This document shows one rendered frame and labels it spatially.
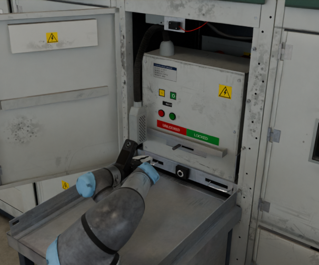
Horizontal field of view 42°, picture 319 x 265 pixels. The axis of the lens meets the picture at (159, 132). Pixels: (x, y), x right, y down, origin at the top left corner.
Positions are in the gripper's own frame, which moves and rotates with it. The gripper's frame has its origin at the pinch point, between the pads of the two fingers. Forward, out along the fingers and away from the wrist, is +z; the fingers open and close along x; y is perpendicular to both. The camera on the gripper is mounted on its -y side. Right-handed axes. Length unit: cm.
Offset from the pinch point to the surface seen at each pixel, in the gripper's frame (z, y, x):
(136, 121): 13.8, -7.4, -19.3
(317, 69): 13, -42, 52
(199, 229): -3.1, 18.8, 27.5
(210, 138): 25.3, -5.9, 11.9
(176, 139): 22.0, -2.1, -2.9
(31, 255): -41, 33, -17
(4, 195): 34, 81, -146
